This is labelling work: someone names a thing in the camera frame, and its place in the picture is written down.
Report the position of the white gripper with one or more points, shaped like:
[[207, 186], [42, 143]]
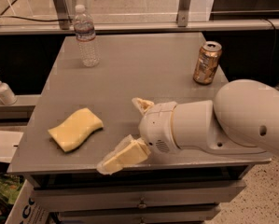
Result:
[[158, 128]]

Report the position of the yellow sponge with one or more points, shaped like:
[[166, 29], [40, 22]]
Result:
[[70, 134]]

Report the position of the orange soda can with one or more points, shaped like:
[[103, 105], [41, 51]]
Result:
[[207, 62]]

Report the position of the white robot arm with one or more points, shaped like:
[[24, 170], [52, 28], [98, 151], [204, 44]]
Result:
[[242, 118]]

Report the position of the grey drawer cabinet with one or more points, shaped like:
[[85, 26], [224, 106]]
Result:
[[156, 67]]

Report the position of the upper grey drawer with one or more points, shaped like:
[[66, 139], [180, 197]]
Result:
[[62, 200]]

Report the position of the grey drawer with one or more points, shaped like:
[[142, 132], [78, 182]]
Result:
[[62, 200], [149, 215]]

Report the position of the lower grey drawer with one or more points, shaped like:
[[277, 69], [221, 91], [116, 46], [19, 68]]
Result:
[[149, 215]]

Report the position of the clear plastic water bottle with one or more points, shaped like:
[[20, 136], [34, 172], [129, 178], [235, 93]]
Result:
[[86, 36]]

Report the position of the white paper sheet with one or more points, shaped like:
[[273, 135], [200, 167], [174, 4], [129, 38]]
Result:
[[9, 142]]

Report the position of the white pump dispenser bottle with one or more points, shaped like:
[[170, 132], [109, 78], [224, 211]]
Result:
[[7, 96]]

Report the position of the white cardboard box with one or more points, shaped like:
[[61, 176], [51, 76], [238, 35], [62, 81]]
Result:
[[26, 210]]

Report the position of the green snack bag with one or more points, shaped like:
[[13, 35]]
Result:
[[10, 187]]

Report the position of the metal railing frame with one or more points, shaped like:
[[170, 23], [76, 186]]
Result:
[[123, 16]]

